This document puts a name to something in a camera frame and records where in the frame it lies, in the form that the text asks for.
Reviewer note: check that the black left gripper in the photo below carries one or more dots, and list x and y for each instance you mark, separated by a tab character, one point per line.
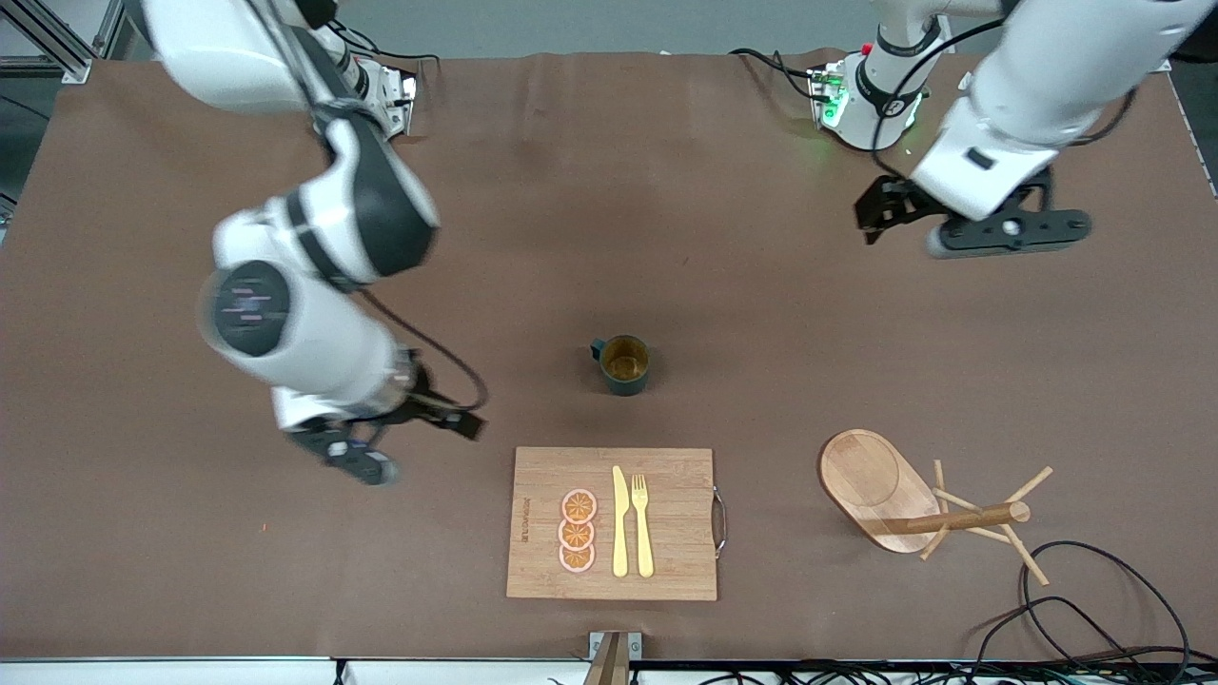
887	205

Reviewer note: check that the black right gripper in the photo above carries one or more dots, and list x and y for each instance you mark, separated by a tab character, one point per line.
425	401

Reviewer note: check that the green cup yellow inside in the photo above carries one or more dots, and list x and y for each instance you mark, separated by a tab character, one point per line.
625	363

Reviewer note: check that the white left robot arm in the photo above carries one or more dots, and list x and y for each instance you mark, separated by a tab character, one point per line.
1037	76

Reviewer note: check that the wooden cup rack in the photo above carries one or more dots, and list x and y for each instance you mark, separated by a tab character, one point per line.
866	480

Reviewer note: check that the toy orange slice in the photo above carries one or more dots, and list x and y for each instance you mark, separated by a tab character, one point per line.
579	506

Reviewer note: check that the yellow plastic knife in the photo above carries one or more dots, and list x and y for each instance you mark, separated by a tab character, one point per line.
620	533

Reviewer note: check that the yellow plastic fork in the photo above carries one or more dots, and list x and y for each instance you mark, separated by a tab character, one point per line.
644	542

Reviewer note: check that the brown table cover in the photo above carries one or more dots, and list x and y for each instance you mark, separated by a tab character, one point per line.
666	238

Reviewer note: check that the bamboo cutting board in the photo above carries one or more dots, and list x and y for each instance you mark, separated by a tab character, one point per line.
676	514

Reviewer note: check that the metal mounting bracket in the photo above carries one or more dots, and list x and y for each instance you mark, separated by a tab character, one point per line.
636	647

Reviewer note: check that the aluminium camera mount post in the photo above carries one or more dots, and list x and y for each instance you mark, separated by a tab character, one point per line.
609	666

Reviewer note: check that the aluminium frame with diagonal brace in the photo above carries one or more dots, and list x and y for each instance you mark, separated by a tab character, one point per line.
76	68

